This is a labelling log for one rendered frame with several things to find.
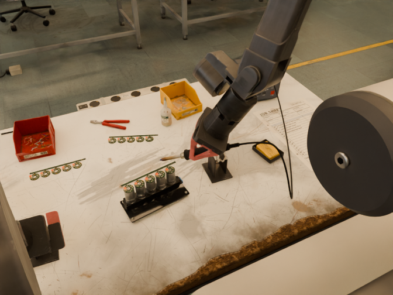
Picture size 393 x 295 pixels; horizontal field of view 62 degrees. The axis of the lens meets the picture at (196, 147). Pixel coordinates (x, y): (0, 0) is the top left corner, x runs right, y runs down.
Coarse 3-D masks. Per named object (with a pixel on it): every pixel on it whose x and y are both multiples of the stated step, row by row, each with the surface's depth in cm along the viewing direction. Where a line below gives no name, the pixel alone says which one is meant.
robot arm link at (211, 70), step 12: (204, 60) 60; (216, 60) 59; (228, 60) 60; (204, 72) 60; (216, 72) 60; (228, 72) 58; (240, 72) 54; (252, 72) 52; (204, 84) 61; (216, 84) 60; (240, 84) 54; (252, 84) 53; (240, 96) 56; (252, 96) 58
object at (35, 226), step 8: (40, 216) 56; (24, 224) 55; (32, 224) 56; (40, 224) 56; (24, 232) 52; (32, 232) 55; (40, 232) 56; (32, 240) 55; (40, 240) 55; (48, 240) 56; (32, 248) 55; (40, 248) 55; (48, 248) 55; (32, 256) 55
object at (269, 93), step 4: (236, 60) 117; (240, 60) 117; (276, 84) 111; (268, 88) 112; (272, 88) 112; (276, 88) 113; (260, 92) 112; (264, 92) 112; (268, 92) 113; (272, 92) 113; (260, 96) 113; (264, 96) 113; (268, 96) 114; (272, 96) 114; (276, 96) 115
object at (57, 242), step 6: (48, 216) 59; (54, 216) 59; (48, 222) 59; (54, 222) 59; (48, 228) 58; (54, 228) 58; (60, 228) 58; (54, 234) 58; (60, 234) 58; (54, 240) 58; (60, 240) 58; (54, 246) 57; (60, 246) 58; (48, 252) 56; (30, 258) 55
